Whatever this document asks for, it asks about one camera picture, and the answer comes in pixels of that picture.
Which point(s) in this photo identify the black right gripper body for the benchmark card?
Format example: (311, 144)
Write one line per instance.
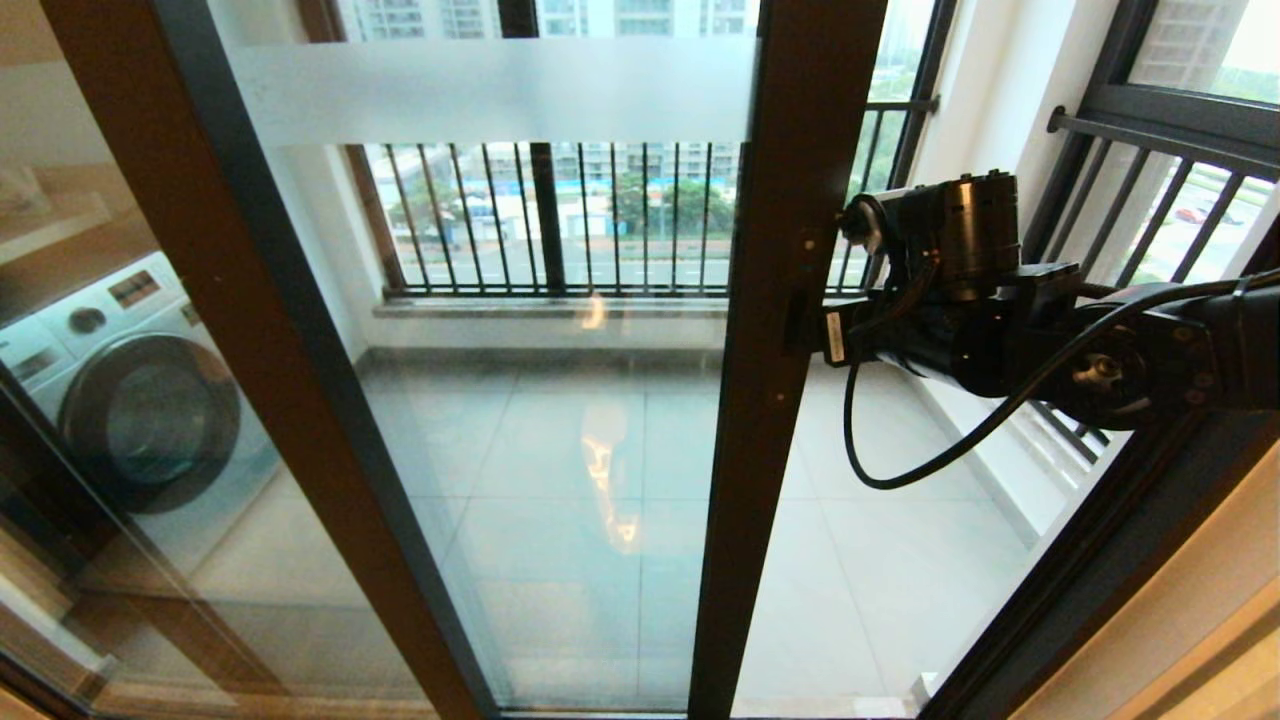
(880, 335)

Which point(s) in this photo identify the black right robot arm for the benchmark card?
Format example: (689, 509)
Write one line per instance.
(1100, 340)

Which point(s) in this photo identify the short black window railing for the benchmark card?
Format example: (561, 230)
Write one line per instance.
(1150, 135)

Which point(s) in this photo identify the brown sliding door with lock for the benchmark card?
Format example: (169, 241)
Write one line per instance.
(780, 450)

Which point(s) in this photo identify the brown glass door without lock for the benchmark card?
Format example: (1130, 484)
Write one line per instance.
(240, 300)

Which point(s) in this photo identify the narrow dark window frame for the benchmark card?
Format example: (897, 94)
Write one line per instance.
(1180, 115)

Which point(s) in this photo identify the silver front-load washing machine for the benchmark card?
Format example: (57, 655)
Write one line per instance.
(150, 420)

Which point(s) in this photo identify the long black window railing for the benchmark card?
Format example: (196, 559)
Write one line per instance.
(560, 290)

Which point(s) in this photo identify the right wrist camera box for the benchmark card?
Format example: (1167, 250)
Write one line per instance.
(865, 220)

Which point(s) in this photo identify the short grey stone window sill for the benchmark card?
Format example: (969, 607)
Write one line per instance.
(1060, 460)

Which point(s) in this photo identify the long grey stone window sill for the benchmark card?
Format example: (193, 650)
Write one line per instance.
(550, 308)

